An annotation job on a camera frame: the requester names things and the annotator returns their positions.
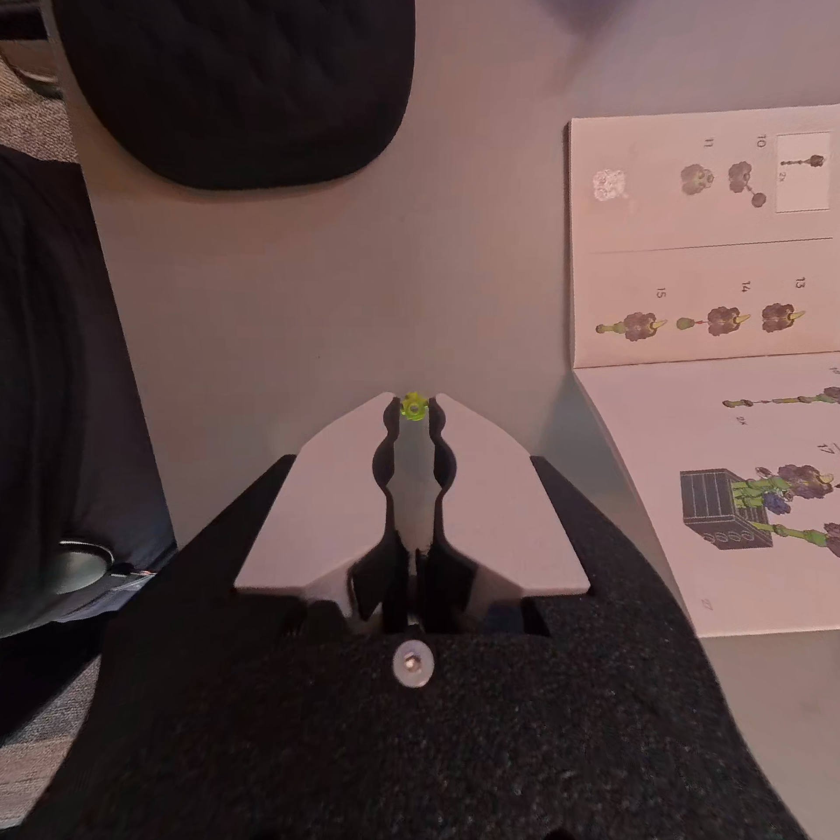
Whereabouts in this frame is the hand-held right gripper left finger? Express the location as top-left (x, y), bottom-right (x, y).
top-left (237, 394), bottom-right (418, 618)

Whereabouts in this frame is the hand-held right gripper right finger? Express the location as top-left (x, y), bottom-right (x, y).
top-left (423, 394), bottom-right (589, 618)

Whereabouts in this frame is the white instruction booklet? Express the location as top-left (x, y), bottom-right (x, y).
top-left (569, 105), bottom-right (840, 639)

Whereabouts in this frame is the grey desk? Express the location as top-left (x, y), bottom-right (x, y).
top-left (66, 0), bottom-right (840, 840)

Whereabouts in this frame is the person's dark clothing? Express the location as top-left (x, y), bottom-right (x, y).
top-left (0, 145), bottom-right (178, 736)

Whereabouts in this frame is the black mesh cushion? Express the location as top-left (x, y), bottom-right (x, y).
top-left (53, 0), bottom-right (416, 191)

